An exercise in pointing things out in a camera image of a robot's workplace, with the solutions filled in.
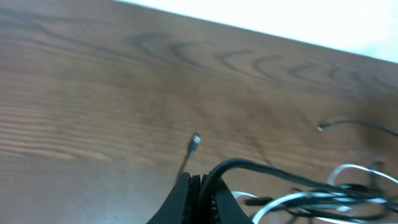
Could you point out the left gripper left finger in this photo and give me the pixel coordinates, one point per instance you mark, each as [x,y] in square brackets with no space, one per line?
[173,208]

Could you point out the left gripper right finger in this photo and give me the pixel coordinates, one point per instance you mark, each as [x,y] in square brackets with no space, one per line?
[226,209]

